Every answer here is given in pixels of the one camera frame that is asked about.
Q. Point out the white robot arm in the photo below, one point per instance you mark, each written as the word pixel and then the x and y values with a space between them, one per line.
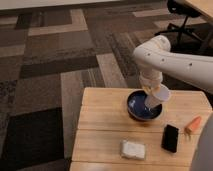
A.
pixel 154 57

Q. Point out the dark blue ceramic bowl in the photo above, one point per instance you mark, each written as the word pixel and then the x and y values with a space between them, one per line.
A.
pixel 137 109

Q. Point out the white sponge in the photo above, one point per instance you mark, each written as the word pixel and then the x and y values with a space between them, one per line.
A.
pixel 133 150

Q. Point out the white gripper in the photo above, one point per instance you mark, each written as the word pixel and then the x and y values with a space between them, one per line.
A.
pixel 150 79

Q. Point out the orange carrot toy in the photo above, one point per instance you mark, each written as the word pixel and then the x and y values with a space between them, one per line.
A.
pixel 193 125

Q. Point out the black phone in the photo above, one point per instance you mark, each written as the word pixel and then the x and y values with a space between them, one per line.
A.
pixel 170 138

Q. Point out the wooden desk corner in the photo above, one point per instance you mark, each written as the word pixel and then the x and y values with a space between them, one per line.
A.
pixel 205 7

